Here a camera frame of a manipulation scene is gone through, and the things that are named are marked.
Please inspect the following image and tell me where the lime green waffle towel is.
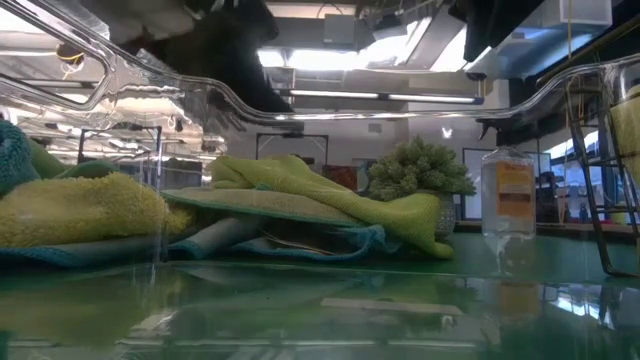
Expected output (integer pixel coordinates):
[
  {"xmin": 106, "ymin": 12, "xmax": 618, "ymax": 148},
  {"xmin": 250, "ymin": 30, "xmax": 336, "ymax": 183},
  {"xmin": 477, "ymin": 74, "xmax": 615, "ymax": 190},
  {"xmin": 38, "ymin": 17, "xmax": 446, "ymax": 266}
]
[{"xmin": 207, "ymin": 153, "xmax": 457, "ymax": 261}]

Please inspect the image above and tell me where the beige towel with green edging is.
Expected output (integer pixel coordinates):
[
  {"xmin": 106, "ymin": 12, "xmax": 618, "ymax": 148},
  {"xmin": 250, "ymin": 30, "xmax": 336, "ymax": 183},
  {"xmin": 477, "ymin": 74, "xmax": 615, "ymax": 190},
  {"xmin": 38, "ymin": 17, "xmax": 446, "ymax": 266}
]
[{"xmin": 159, "ymin": 186, "xmax": 362, "ymax": 229}]

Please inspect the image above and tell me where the grey-blue towel with blue edging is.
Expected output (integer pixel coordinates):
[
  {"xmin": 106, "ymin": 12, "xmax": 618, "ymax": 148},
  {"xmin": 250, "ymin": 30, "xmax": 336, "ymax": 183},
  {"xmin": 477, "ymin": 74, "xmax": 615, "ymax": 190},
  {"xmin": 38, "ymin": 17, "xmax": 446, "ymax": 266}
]
[{"xmin": 168, "ymin": 214, "xmax": 402, "ymax": 265}]

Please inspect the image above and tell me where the green microfiber towel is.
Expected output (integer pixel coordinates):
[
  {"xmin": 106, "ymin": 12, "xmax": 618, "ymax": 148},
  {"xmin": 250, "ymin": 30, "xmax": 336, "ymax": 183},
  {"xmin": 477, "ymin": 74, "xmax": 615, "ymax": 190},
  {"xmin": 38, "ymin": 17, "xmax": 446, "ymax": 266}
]
[{"xmin": 28, "ymin": 139, "xmax": 120, "ymax": 181}]

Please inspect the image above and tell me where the yellow microfiber towel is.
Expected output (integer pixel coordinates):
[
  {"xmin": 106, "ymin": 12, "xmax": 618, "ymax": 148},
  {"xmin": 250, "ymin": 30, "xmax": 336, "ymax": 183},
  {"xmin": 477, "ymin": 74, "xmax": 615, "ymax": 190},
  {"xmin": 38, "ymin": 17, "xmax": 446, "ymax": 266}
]
[
  {"xmin": 608, "ymin": 83, "xmax": 640, "ymax": 184},
  {"xmin": 0, "ymin": 172, "xmax": 195, "ymax": 250}
]

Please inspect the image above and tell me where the light blue ribbed towel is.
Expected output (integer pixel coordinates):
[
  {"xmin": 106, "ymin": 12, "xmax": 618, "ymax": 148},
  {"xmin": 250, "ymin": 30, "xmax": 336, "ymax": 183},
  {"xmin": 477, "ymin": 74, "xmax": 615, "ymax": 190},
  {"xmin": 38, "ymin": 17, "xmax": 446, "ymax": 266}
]
[{"xmin": 0, "ymin": 233, "xmax": 169, "ymax": 270}]

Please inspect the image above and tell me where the teal terry microfiber towel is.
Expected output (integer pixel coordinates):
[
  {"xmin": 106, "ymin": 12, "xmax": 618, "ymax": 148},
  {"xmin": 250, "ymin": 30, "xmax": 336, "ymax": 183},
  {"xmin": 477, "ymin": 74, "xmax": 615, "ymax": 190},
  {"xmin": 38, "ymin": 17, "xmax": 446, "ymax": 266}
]
[{"xmin": 0, "ymin": 119, "xmax": 42, "ymax": 197}]

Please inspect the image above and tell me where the faux succulent in white pot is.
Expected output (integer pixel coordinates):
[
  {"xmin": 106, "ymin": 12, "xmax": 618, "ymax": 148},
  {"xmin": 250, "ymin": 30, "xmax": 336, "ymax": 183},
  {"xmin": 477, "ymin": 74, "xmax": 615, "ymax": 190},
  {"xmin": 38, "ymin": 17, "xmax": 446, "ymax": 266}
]
[{"xmin": 367, "ymin": 135, "xmax": 477, "ymax": 241}]

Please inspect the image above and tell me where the long ceiling tube light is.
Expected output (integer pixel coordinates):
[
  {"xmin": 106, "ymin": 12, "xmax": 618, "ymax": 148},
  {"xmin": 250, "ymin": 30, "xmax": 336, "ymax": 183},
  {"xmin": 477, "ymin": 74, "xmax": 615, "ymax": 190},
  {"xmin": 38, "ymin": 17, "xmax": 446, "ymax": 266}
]
[{"xmin": 285, "ymin": 88, "xmax": 485, "ymax": 106}]

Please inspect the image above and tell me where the clear bottle with orange label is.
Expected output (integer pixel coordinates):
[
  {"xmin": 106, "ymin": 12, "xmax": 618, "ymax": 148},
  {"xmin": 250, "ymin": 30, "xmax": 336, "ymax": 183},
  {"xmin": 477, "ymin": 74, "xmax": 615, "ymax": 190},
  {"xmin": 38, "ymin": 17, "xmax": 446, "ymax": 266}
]
[{"xmin": 479, "ymin": 145, "xmax": 538, "ymax": 240}]

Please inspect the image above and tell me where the clear plastic basket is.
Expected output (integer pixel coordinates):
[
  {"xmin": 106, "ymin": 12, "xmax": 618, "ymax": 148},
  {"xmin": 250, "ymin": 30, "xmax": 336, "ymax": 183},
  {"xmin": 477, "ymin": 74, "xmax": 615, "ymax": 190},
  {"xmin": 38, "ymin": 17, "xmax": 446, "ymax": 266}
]
[{"xmin": 0, "ymin": 0, "xmax": 640, "ymax": 360}]

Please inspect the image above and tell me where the red wall picture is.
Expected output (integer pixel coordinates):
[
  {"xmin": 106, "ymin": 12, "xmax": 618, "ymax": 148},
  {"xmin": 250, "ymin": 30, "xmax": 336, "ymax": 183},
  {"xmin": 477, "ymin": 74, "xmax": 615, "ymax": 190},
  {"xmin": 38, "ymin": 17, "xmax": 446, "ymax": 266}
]
[{"xmin": 322, "ymin": 164, "xmax": 360, "ymax": 192}]

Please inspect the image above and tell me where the dark wire basket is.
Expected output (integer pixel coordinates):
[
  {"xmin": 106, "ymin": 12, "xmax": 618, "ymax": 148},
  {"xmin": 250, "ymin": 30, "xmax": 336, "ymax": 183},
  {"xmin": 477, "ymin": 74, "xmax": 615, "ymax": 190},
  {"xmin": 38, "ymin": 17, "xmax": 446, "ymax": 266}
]
[{"xmin": 535, "ymin": 63, "xmax": 640, "ymax": 279}]

